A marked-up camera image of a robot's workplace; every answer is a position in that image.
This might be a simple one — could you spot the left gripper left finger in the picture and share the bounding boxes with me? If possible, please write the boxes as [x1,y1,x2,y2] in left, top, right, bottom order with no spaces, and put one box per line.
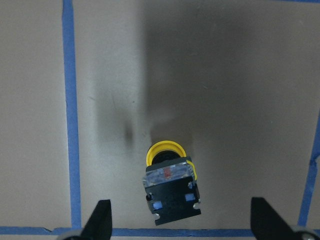
[80,199,112,240]

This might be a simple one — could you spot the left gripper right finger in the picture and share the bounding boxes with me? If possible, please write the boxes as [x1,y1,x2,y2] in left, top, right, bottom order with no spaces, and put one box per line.
[250,197,299,240]

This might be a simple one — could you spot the yellow push button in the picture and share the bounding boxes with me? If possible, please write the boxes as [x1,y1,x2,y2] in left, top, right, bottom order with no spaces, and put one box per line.
[142,140,201,226]

